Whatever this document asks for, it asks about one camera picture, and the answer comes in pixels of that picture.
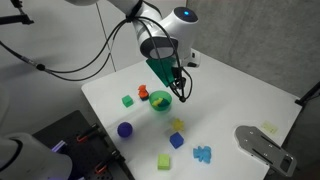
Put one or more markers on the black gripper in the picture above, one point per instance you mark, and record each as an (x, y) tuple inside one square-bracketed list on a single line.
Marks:
[(178, 76)]

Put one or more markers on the teal green toy animal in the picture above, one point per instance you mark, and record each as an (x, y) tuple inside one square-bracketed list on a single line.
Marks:
[(164, 104)]

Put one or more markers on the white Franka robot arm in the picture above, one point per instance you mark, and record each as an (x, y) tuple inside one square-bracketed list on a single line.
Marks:
[(173, 23)]

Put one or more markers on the yellow toy piece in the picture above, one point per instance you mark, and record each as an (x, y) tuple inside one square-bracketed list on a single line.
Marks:
[(156, 102)]

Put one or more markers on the green translucent bowl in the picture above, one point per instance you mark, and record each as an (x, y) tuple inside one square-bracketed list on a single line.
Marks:
[(160, 108)]

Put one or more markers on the yellow spiky star toy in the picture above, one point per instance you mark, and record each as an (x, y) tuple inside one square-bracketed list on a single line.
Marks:
[(177, 124)]

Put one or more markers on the dark blue toy cube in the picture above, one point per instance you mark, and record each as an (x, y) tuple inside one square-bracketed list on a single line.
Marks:
[(144, 98)]

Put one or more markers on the orange toy figure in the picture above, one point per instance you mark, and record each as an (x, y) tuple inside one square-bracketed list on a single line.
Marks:
[(142, 90)]

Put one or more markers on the light blue toy figure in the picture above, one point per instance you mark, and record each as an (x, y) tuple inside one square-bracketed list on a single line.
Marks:
[(202, 154)]

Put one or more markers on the lime green toy cube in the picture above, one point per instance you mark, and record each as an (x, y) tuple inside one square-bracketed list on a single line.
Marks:
[(163, 162)]

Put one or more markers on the purple spiky ball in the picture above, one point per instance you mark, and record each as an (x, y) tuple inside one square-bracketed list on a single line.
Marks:
[(125, 129)]

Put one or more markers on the yellow sticky note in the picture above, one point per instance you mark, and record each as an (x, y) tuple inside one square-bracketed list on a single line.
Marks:
[(269, 127)]

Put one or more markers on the grey metal mounting plate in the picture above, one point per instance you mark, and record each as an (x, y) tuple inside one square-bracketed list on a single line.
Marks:
[(263, 148)]

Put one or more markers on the black base platform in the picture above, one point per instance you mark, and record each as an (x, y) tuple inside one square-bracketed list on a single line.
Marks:
[(76, 133)]

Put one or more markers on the black vertical pole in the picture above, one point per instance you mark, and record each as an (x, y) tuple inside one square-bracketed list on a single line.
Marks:
[(308, 95)]

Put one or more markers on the green camera mount plate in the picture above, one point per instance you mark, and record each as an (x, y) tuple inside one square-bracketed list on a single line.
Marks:
[(163, 70)]

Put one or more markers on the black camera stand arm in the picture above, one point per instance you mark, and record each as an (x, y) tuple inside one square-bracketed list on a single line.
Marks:
[(15, 19)]

